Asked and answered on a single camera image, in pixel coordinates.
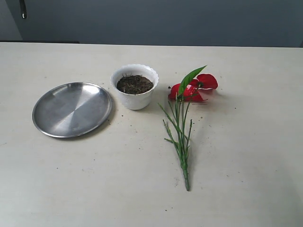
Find white scalloped flower pot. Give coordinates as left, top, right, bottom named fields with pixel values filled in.
left=110, top=64, right=159, bottom=110

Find stainless steel spork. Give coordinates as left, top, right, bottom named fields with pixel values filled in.
left=19, top=0, right=27, bottom=19

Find red artificial flower stem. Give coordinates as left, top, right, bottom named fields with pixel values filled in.
left=159, top=66, right=218, bottom=191

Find dark contents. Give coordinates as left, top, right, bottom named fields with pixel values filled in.
left=116, top=75, right=153, bottom=95

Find round stainless steel plate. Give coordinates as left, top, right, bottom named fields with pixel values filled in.
left=32, top=82, right=113, bottom=139

